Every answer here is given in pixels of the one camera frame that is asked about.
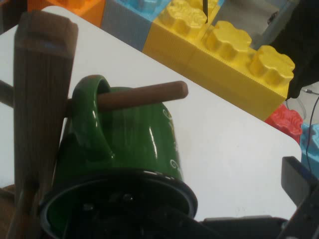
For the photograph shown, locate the cyan giant building block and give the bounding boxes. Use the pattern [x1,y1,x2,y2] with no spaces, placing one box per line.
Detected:
[299,121,319,181]

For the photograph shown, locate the small red building block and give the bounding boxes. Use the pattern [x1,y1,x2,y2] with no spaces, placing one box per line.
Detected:
[264,103,304,145]

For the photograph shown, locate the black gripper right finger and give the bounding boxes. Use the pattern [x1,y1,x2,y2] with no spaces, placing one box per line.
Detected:
[276,156,319,239]

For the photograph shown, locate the green mug with white print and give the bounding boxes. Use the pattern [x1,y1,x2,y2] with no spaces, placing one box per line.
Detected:
[39,74,199,239]

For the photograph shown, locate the thin black cable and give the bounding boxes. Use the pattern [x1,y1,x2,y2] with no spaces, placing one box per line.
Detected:
[286,88,319,175]

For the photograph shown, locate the grey giant building block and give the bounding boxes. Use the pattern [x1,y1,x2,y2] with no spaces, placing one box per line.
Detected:
[100,0,154,54]

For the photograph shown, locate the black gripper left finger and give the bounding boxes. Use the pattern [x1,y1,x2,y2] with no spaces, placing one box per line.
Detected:
[74,192,215,239]

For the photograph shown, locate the orange giant building block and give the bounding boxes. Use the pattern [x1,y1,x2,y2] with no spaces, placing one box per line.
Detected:
[26,0,107,28]

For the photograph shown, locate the brown wooden mug tree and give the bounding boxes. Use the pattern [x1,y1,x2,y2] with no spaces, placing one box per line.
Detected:
[0,9,189,239]

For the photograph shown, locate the bulky black object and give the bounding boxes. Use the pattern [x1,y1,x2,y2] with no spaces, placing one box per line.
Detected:
[270,0,319,100]

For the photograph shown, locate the yellow giant building block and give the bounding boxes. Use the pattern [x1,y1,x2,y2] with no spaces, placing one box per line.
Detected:
[142,0,296,123]

